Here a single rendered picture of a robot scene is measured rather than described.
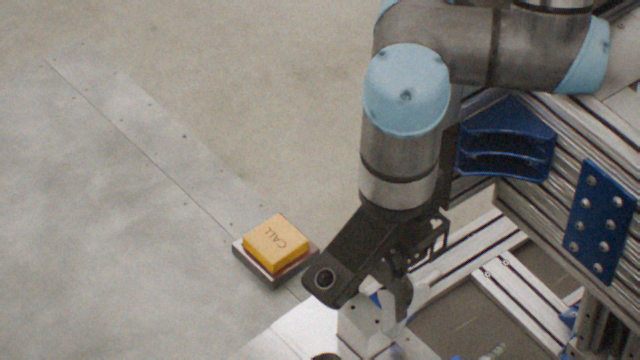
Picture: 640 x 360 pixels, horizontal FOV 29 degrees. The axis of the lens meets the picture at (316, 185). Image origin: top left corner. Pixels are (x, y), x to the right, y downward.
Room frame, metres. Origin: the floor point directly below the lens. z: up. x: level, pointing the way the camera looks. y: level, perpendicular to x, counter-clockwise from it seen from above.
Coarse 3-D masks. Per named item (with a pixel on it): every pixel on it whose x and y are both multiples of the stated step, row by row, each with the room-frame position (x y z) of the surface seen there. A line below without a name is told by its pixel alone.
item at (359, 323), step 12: (432, 276) 0.83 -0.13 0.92; (348, 300) 0.79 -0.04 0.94; (360, 300) 0.79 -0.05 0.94; (372, 300) 0.79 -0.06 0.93; (348, 312) 0.77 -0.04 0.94; (360, 312) 0.77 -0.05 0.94; (372, 312) 0.77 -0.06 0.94; (348, 324) 0.76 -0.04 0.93; (360, 324) 0.76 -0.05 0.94; (372, 324) 0.76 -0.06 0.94; (348, 336) 0.76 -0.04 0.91; (360, 336) 0.75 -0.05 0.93; (372, 336) 0.74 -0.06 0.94; (384, 336) 0.76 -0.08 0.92; (360, 348) 0.75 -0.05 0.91; (372, 348) 0.74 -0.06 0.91; (384, 348) 0.76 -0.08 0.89
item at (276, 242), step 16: (272, 224) 0.98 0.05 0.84; (288, 224) 0.98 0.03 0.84; (256, 240) 0.95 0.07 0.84; (272, 240) 0.95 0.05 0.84; (288, 240) 0.95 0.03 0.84; (304, 240) 0.95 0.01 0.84; (256, 256) 0.94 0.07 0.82; (272, 256) 0.93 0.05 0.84; (288, 256) 0.93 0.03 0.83; (272, 272) 0.92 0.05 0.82
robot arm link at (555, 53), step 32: (512, 0) 0.89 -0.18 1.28; (544, 0) 0.87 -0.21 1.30; (576, 0) 0.87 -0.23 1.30; (512, 32) 0.86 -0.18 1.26; (544, 32) 0.85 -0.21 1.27; (576, 32) 0.86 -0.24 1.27; (608, 32) 0.86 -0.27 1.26; (512, 64) 0.84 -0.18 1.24; (544, 64) 0.84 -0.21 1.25; (576, 64) 0.83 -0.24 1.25
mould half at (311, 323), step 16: (304, 304) 0.82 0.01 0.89; (320, 304) 0.82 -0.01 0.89; (288, 320) 0.80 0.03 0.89; (304, 320) 0.80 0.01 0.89; (320, 320) 0.80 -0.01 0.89; (336, 320) 0.80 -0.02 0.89; (272, 336) 0.78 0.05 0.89; (288, 336) 0.77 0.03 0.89; (304, 336) 0.77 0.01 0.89; (320, 336) 0.77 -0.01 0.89; (240, 352) 0.76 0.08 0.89; (256, 352) 0.76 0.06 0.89; (272, 352) 0.76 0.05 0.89; (288, 352) 0.76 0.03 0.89; (304, 352) 0.75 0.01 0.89; (320, 352) 0.75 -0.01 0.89; (336, 352) 0.75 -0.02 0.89; (352, 352) 0.75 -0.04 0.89; (384, 352) 0.75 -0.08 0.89; (400, 352) 0.75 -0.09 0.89
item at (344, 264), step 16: (352, 224) 0.77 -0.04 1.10; (368, 224) 0.76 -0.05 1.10; (384, 224) 0.76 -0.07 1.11; (400, 224) 0.76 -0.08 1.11; (336, 240) 0.75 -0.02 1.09; (352, 240) 0.75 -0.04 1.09; (368, 240) 0.75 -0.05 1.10; (384, 240) 0.74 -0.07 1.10; (320, 256) 0.74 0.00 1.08; (336, 256) 0.74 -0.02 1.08; (352, 256) 0.74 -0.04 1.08; (368, 256) 0.73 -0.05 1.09; (320, 272) 0.73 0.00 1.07; (336, 272) 0.72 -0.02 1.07; (352, 272) 0.72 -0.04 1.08; (368, 272) 0.73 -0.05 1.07; (320, 288) 0.71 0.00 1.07; (336, 288) 0.71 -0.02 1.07; (352, 288) 0.71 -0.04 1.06; (336, 304) 0.70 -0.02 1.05
